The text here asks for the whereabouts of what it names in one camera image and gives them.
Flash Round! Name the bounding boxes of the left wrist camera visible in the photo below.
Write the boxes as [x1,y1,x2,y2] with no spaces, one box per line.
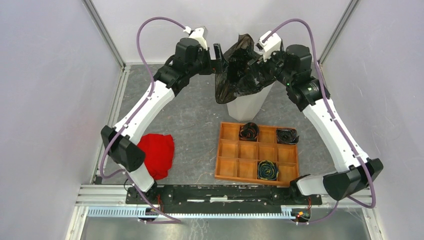
[189,26,209,50]

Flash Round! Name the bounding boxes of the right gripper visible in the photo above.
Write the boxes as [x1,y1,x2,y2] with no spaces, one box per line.
[248,45,295,87]

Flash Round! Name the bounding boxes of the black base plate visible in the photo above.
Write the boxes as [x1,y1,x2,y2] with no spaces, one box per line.
[144,184,323,214]

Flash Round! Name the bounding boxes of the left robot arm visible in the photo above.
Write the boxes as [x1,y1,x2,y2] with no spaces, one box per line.
[100,37,227,204]

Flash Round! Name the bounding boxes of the red cloth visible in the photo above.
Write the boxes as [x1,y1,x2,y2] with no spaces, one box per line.
[137,133,175,181]

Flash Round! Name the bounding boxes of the black trash bag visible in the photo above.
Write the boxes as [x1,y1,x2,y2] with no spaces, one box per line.
[214,34,275,105]

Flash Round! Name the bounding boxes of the rolled sock yellow blue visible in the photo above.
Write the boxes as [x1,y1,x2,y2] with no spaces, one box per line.
[257,160,279,181]

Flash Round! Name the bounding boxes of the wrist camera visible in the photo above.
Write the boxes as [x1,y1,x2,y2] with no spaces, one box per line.
[256,30,283,62]
[189,26,209,50]

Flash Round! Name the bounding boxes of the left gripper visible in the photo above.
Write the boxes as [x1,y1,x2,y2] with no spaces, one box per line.
[187,43,229,78]

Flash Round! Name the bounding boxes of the white trash bin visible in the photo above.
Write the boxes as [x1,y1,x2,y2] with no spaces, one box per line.
[226,83,274,122]

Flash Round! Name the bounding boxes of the rolled sock orange stripes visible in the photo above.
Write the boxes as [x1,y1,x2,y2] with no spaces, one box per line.
[238,122,260,142]

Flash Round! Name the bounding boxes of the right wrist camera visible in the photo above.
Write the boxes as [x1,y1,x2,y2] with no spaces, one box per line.
[256,30,283,62]

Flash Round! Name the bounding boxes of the white slotted cable duct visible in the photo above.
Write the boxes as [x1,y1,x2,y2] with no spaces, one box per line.
[87,206,295,220]

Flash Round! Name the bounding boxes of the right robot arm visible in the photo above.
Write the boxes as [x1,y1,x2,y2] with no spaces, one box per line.
[257,43,384,208]

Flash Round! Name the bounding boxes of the rolled sock dark green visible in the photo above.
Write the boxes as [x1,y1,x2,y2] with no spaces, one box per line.
[276,128,300,145]

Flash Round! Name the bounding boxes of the wooden compartment tray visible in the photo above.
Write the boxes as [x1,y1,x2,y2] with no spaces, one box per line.
[214,122,300,187]

